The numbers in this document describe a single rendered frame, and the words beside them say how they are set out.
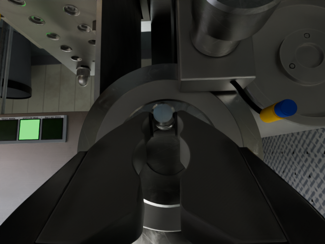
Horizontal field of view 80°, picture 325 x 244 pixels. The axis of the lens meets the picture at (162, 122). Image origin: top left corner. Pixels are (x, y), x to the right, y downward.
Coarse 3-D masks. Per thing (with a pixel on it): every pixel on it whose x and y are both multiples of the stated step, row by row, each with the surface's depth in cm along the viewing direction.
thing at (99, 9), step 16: (112, 0) 22; (128, 0) 31; (96, 16) 18; (112, 16) 22; (128, 16) 30; (96, 32) 18; (112, 32) 21; (128, 32) 30; (96, 48) 18; (112, 48) 21; (128, 48) 30; (96, 64) 17; (112, 64) 21; (128, 64) 29; (112, 80) 21
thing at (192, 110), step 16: (192, 112) 14; (160, 144) 14; (176, 144) 14; (160, 160) 13; (176, 160) 13; (144, 176) 13; (160, 176) 13; (176, 176) 13; (144, 192) 13; (160, 192) 13; (176, 192) 13
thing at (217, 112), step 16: (160, 80) 16; (176, 80) 16; (128, 96) 16; (144, 96) 16; (160, 96) 16; (176, 96) 15; (192, 96) 15; (208, 96) 15; (112, 112) 16; (128, 112) 15; (208, 112) 15; (224, 112) 15; (112, 128) 15; (224, 128) 15; (240, 144) 15; (160, 208) 14; (176, 208) 14; (144, 224) 14; (160, 224) 14; (176, 224) 14
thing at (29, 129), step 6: (24, 120) 50; (30, 120) 50; (36, 120) 50; (24, 126) 50; (30, 126) 50; (36, 126) 50; (24, 132) 50; (30, 132) 50; (36, 132) 50; (24, 138) 50; (30, 138) 50; (36, 138) 49
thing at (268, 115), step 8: (240, 88) 13; (248, 96) 12; (248, 104) 12; (280, 104) 9; (288, 104) 9; (264, 112) 11; (272, 112) 10; (280, 112) 9; (288, 112) 9; (264, 120) 11; (272, 120) 11
